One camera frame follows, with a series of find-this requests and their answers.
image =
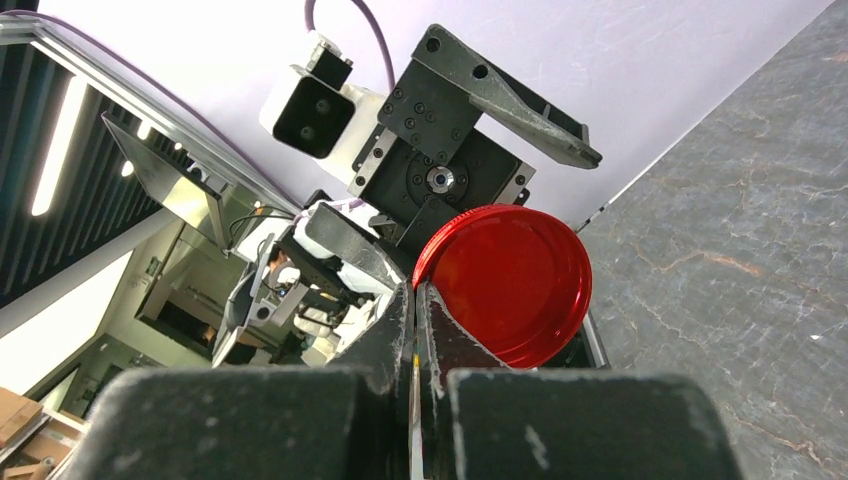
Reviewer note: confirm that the red jar lid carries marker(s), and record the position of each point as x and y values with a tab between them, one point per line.
517	279

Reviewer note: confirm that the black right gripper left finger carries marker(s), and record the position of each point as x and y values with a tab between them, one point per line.
345	420

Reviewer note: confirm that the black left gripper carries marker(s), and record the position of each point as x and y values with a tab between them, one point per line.
433	110

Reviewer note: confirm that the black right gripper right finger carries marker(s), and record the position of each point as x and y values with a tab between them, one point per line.
483	420

